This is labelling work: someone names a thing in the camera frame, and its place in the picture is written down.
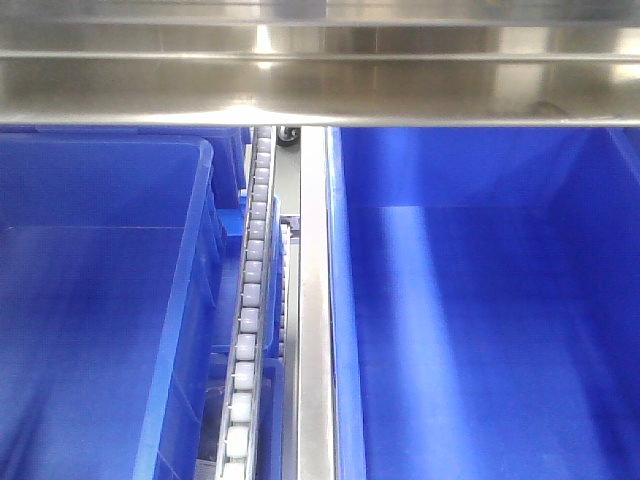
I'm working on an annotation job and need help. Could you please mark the steel divider rail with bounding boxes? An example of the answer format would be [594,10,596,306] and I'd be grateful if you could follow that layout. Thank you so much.
[296,126,336,479]

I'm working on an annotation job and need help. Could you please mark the steel shelf beam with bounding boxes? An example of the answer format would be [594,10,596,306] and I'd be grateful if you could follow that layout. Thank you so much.
[1,1,639,126]

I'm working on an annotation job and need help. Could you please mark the white roller track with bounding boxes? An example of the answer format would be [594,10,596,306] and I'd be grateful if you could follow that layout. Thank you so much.
[215,126,276,479]

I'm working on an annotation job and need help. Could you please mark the large blue bin left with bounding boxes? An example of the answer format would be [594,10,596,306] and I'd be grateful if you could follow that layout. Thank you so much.
[1,133,222,479]

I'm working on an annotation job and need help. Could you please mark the large blue bin right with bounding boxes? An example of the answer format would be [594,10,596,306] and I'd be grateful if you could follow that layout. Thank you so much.
[329,127,639,479]

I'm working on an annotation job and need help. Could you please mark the large blue bin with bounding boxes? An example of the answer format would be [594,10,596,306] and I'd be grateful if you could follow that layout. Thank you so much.
[329,127,639,479]
[1,133,222,479]

